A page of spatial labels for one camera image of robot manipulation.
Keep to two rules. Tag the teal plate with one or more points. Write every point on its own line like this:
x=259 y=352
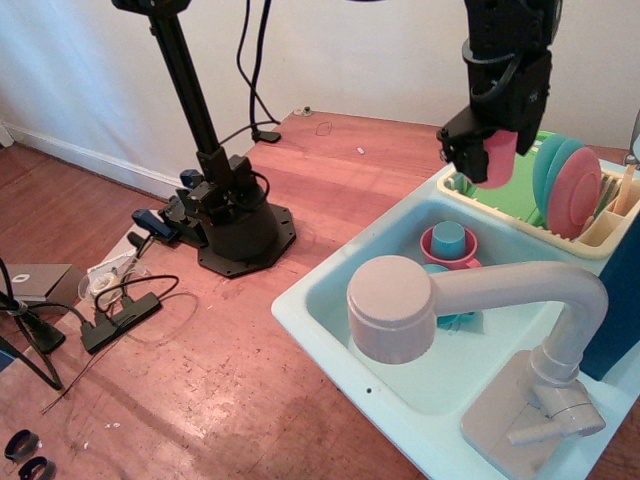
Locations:
x=543 y=159
x=562 y=154

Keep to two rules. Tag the pink plastic cup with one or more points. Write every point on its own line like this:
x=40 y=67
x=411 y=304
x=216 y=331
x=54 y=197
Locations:
x=501 y=151

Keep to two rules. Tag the cream dish rack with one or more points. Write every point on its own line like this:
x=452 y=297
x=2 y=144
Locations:
x=597 y=240

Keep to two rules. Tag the blue cup in sink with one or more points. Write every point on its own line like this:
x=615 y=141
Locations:
x=448 y=240

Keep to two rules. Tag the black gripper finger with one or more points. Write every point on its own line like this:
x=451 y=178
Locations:
x=468 y=156

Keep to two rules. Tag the green cutting board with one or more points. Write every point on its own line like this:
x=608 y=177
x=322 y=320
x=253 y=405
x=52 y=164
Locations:
x=516 y=197

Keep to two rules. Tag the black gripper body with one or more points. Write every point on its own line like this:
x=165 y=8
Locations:
x=505 y=93

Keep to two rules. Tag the blue clamp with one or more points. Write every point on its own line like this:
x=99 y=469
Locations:
x=147 y=220

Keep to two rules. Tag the dark blue sink backboard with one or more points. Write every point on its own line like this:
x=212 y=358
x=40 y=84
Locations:
x=619 y=332

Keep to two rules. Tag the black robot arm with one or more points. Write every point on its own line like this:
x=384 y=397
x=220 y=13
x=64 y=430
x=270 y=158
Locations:
x=222 y=207

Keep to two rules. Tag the orange utensil in rack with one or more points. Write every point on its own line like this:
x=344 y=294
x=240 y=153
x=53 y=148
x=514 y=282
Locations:
x=624 y=190

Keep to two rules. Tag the black usb hub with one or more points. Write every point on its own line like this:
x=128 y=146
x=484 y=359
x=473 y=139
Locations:
x=108 y=329

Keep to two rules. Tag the light blue toy sink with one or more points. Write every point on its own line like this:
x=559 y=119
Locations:
x=499 y=397

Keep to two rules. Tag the clear plastic bag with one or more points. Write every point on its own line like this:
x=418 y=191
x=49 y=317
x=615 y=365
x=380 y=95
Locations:
x=109 y=275

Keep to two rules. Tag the teal cup behind faucet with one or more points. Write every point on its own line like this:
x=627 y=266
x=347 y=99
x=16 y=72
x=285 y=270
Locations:
x=448 y=320

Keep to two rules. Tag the pink plate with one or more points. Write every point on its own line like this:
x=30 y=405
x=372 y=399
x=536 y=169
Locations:
x=574 y=194

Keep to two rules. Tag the pink bowl in sink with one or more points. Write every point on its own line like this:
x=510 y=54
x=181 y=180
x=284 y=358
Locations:
x=467 y=261

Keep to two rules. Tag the black power plug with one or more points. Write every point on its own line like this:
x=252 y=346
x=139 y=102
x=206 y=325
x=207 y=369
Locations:
x=47 y=338

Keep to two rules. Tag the grey box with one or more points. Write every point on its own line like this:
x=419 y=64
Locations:
x=45 y=283

